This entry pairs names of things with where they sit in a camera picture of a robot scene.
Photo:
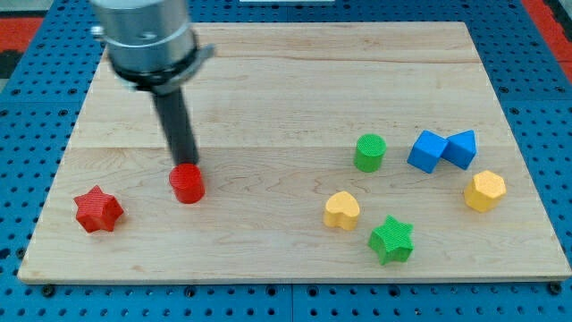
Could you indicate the green cylinder block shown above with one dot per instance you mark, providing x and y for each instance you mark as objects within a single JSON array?
[{"x": 370, "y": 150}]

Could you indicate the green star block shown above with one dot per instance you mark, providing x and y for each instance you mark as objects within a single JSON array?
[{"x": 392, "y": 241}]

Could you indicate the blue triangular prism block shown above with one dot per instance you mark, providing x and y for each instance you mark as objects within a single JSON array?
[{"x": 461, "y": 149}]

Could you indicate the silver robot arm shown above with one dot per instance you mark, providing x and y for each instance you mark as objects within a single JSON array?
[{"x": 151, "y": 43}]

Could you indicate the red star block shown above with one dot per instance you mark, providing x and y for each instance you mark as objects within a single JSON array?
[{"x": 97, "y": 210}]

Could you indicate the wooden board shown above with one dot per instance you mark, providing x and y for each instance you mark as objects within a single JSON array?
[{"x": 277, "y": 113}]

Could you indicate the red cylinder block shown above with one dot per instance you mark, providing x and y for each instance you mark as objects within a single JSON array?
[{"x": 187, "y": 183}]

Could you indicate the yellow hexagon block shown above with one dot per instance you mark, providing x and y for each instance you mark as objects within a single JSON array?
[{"x": 485, "y": 191}]

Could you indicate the blue cube block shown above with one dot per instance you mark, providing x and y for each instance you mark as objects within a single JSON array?
[{"x": 427, "y": 151}]

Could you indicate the yellow heart block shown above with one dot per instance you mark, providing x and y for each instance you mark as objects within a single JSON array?
[{"x": 342, "y": 210}]

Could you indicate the black pusher rod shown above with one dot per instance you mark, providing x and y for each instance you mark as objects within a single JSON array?
[{"x": 174, "y": 118}]

